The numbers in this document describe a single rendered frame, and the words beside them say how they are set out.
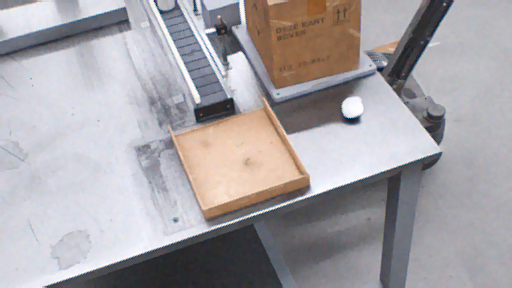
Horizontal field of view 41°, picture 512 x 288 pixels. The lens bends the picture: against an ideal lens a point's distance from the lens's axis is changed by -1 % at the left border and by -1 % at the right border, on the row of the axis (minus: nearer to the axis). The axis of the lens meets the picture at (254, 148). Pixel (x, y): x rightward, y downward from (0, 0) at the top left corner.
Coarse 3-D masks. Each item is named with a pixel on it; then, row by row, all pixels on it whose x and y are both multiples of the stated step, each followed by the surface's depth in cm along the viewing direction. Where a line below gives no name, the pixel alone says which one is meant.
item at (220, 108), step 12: (144, 0) 214; (156, 24) 204; (192, 24) 202; (168, 48) 195; (204, 48) 194; (168, 60) 196; (180, 72) 187; (216, 72) 186; (180, 84) 186; (192, 96) 179; (228, 96) 178; (192, 108) 177; (204, 108) 177; (216, 108) 178; (228, 108) 180; (204, 120) 179
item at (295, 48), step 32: (256, 0) 177; (288, 0) 164; (320, 0) 167; (352, 0) 169; (256, 32) 189; (288, 32) 171; (320, 32) 174; (352, 32) 176; (288, 64) 178; (320, 64) 181; (352, 64) 184
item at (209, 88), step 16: (176, 0) 212; (176, 16) 206; (176, 32) 200; (192, 32) 199; (176, 48) 194; (192, 48) 194; (192, 64) 189; (208, 64) 188; (192, 80) 184; (208, 80) 183; (208, 96) 179; (224, 96) 178
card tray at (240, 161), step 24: (240, 120) 178; (264, 120) 177; (192, 144) 173; (216, 144) 172; (240, 144) 172; (264, 144) 171; (288, 144) 167; (192, 168) 167; (216, 168) 167; (240, 168) 166; (264, 168) 165; (288, 168) 165; (216, 192) 161; (240, 192) 161; (264, 192) 157; (288, 192) 160; (216, 216) 156
